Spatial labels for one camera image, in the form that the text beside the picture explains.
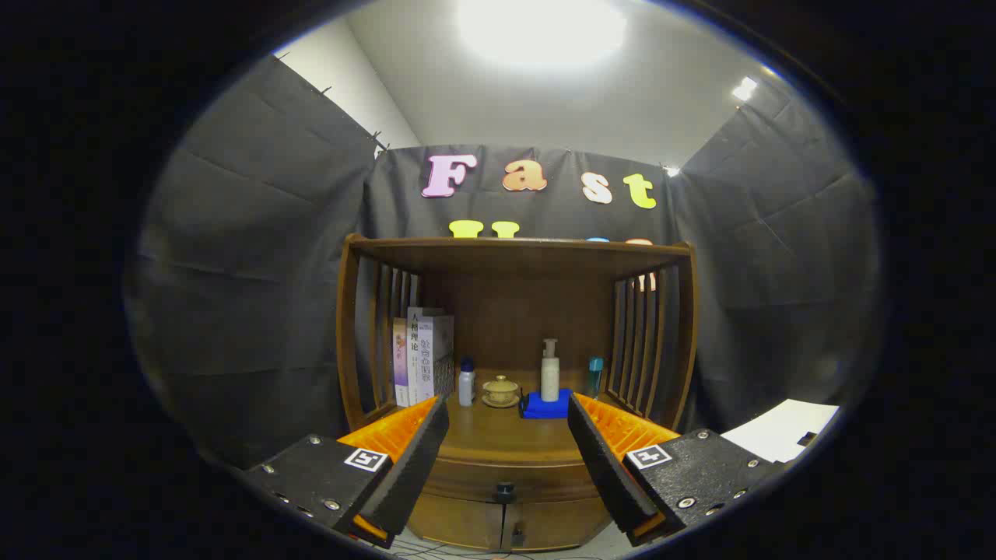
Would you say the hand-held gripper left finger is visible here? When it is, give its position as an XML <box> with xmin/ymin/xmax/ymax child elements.
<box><xmin>241</xmin><ymin>394</ymin><xmax>451</xmax><ymax>549</ymax></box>

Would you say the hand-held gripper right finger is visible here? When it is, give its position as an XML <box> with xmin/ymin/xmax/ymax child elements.
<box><xmin>566</xmin><ymin>392</ymin><xmax>787</xmax><ymax>547</ymax></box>

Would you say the wooden drawer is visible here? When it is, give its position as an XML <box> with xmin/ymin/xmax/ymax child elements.
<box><xmin>424</xmin><ymin>455</ymin><xmax>604</xmax><ymax>502</ymax></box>

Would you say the wooden countertop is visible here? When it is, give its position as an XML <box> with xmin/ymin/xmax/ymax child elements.
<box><xmin>373</xmin><ymin>393</ymin><xmax>623</xmax><ymax>464</ymax></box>

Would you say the brown wooden cabinet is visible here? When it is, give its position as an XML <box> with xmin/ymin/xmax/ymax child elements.
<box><xmin>336</xmin><ymin>233</ymin><xmax>699</xmax><ymax>553</ymax></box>

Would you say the blue folded cloth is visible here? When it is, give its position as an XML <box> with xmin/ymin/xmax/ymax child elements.
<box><xmin>520</xmin><ymin>387</ymin><xmax>575</xmax><ymax>420</ymax></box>

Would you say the white pump bottle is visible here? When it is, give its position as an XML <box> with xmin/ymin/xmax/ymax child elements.
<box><xmin>541</xmin><ymin>338</ymin><xmax>560</xmax><ymax>403</ymax></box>

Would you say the purple pink book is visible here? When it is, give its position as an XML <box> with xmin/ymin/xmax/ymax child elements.
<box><xmin>392</xmin><ymin>317</ymin><xmax>411</xmax><ymax>408</ymax></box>

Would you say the thin white book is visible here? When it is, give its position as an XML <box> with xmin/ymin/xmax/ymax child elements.
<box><xmin>406</xmin><ymin>307</ymin><xmax>422</xmax><ymax>405</ymax></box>

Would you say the yellow lidded teacup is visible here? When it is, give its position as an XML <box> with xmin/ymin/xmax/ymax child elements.
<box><xmin>482</xmin><ymin>375</ymin><xmax>521</xmax><ymax>409</ymax></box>

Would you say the thick white patterned book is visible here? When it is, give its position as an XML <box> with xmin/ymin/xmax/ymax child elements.
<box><xmin>416</xmin><ymin>313</ymin><xmax>455</xmax><ymax>404</ymax></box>

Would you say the white plastic box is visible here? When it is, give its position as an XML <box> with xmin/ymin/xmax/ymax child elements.
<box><xmin>720</xmin><ymin>399</ymin><xmax>841</xmax><ymax>465</ymax></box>

